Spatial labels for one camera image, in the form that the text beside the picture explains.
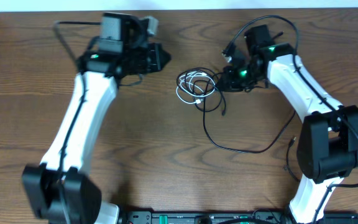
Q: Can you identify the thin black cable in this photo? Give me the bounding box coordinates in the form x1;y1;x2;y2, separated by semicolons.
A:
283;30;301;183

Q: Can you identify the black usb cable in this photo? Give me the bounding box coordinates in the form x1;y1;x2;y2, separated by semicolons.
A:
176;67;296;154

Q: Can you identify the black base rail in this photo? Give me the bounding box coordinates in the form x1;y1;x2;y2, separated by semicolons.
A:
118;210;358;224

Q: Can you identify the white usb cable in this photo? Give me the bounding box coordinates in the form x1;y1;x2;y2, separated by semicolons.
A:
175;70;216;105

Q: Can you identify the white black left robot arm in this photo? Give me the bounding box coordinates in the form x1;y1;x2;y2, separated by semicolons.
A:
22;12;171;223

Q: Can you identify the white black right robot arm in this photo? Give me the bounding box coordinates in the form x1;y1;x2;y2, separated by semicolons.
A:
218;25;358;223

